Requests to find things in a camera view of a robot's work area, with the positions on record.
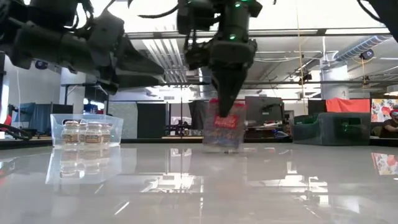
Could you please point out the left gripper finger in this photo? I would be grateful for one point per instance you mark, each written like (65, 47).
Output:
(140, 81)
(140, 60)

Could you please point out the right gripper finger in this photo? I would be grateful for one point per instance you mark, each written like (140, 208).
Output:
(236, 87)
(221, 90)

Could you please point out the red-lidded smoked paprika tin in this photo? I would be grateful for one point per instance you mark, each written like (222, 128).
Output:
(225, 130)

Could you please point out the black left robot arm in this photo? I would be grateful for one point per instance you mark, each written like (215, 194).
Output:
(37, 12)

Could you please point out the black computer monitor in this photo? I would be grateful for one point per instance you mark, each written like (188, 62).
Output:
(264, 109)

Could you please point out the black partition panel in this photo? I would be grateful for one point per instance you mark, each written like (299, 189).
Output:
(152, 121)

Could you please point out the clear plastic bin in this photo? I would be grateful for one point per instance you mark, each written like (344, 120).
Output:
(87, 124)

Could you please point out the grey overhead rig beam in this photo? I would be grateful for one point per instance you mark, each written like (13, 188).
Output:
(295, 31)

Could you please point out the blue fabric panel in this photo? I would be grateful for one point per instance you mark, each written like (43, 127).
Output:
(34, 116)

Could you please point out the white round pillar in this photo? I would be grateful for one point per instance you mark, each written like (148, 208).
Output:
(334, 84)

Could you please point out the dark grey plastic bin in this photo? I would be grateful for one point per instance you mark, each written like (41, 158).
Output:
(332, 130)

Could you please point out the orange cloth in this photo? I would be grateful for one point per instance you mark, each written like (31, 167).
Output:
(348, 105)

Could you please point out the floral cloth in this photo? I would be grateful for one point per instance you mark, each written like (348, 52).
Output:
(381, 109)

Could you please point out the person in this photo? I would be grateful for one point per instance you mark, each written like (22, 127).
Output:
(390, 124)

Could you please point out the ribbed ceiling duct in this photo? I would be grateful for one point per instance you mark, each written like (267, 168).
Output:
(360, 46)

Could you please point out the black hanging camera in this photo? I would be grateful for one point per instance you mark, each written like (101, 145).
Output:
(367, 54)

